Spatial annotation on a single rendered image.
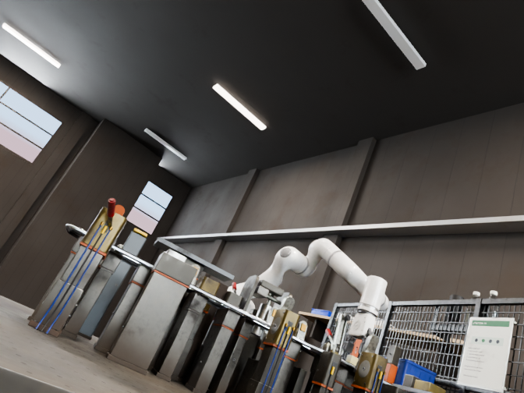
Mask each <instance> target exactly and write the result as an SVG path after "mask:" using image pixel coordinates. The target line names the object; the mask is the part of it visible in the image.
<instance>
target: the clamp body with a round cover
mask: <svg viewBox="0 0 524 393"><path fill-rule="evenodd" d="M196 286H197V287H198V288H200V289H203V290H204V291H206V292H209V293H210V294H212V295H214V296H215V295H216V293H217V291H218V289H219V288H220V283H218V282H216V281H214V280H212V279H210V278H208V277H206V276H203V277H201V278H200V279H199V280H198V282H197V285H196ZM210 307H211V305H210V304H208V303H207V304H206V306H205V307H204V310H203V313H202V314H201V315H200V316H199V317H198V319H197V321H196V324H195V326H194V328H193V330H192V332H191V334H190V337H189V339H188V341H187V343H186V345H185V348H184V349H183V351H182V354H181V356H180V357H179V361H178V362H177V364H176V366H175V369H174V371H173V373H172V375H171V379H172V380H174V381H177V380H178V375H179V372H180V370H181V369H182V365H183V364H184V362H185V360H186V357H187V355H188V353H189V351H190V349H191V347H192V344H193V342H194V340H193V339H194V337H195V335H196V333H197V330H198V328H199V326H200V324H201V321H202V320H203V318H204V315H205V314H206V313H208V310H209V309H210Z"/></svg>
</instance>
